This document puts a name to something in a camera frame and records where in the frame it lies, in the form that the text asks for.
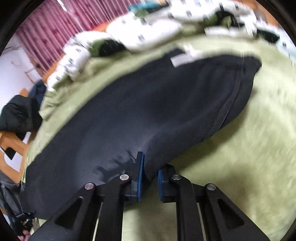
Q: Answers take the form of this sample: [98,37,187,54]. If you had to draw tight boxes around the black pants with white waistband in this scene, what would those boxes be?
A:
[20,49,261,219]

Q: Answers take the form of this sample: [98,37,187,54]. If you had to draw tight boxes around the green fleece bed blanket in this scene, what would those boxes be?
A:
[23,35,295,240]

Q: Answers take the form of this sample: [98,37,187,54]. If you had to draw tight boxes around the grey denim garment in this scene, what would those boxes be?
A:
[1,171,26,224]

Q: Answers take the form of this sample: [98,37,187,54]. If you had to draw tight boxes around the black jacket on footboard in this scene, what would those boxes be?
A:
[1,95,42,140]

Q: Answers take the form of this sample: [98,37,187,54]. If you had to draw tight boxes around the navy blue garment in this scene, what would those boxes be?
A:
[29,80,47,105]

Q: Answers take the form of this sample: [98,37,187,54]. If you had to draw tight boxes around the pink striped curtain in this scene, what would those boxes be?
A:
[16,0,136,72]

